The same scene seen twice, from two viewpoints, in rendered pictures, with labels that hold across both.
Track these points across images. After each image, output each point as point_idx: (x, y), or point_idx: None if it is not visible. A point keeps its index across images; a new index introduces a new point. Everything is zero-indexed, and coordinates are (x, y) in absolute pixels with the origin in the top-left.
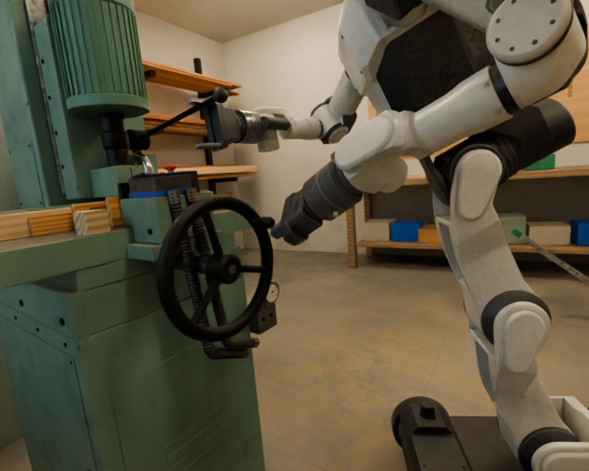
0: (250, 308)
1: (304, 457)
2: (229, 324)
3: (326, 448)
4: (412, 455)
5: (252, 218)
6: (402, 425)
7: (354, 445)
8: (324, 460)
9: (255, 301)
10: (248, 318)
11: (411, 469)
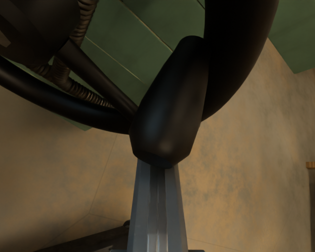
0: (62, 104)
1: (114, 152)
2: (8, 74)
3: (123, 167)
4: (91, 248)
5: (211, 45)
6: (124, 234)
7: (127, 187)
8: (113, 167)
9: (78, 111)
10: (44, 105)
11: (86, 243)
